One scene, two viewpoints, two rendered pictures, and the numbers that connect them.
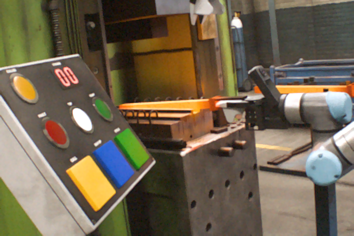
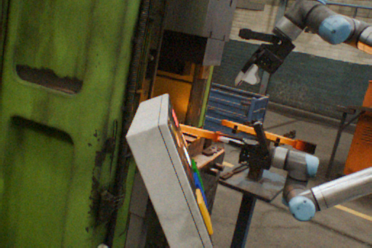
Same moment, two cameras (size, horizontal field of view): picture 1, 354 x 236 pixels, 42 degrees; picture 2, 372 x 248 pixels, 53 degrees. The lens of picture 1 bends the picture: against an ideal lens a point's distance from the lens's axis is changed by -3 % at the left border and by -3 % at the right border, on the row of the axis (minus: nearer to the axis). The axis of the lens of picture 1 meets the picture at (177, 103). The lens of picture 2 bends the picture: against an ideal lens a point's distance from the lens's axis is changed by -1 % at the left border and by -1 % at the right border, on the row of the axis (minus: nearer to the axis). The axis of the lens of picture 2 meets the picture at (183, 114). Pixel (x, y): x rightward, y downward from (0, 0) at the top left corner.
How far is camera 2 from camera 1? 0.47 m
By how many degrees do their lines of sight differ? 18
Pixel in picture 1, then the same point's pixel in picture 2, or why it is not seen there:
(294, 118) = (278, 166)
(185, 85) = (177, 108)
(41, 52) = (121, 76)
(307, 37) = not seen: hidden behind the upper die
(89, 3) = (154, 41)
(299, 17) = not seen: hidden behind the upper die
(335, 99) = (312, 161)
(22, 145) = (181, 184)
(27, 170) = (177, 201)
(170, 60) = (170, 86)
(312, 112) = (293, 165)
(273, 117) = (260, 159)
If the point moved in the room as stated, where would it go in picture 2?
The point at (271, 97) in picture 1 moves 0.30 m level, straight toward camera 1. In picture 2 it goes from (264, 146) to (293, 179)
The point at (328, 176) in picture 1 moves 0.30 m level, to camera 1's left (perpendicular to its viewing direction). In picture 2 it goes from (306, 216) to (216, 212)
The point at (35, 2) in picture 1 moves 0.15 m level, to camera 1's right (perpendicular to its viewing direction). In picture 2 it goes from (128, 34) to (179, 44)
